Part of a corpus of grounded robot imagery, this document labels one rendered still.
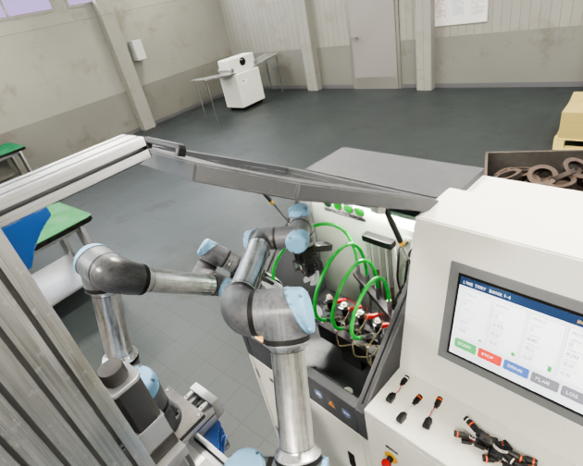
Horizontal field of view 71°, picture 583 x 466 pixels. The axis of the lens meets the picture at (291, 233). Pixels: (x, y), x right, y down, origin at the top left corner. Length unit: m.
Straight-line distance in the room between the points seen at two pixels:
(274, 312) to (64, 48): 9.08
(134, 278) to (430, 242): 0.89
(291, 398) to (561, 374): 0.72
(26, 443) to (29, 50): 8.92
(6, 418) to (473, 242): 1.14
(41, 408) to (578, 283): 1.19
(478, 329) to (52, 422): 1.11
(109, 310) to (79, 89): 8.57
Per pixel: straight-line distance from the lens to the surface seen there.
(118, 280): 1.26
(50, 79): 9.62
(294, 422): 1.06
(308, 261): 1.50
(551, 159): 3.81
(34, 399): 0.88
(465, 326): 1.39
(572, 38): 8.13
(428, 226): 1.32
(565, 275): 1.23
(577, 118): 5.68
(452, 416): 1.52
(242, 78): 9.63
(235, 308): 1.01
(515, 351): 1.36
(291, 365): 1.02
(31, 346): 0.83
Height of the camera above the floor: 2.24
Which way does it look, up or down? 31 degrees down
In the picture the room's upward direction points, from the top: 12 degrees counter-clockwise
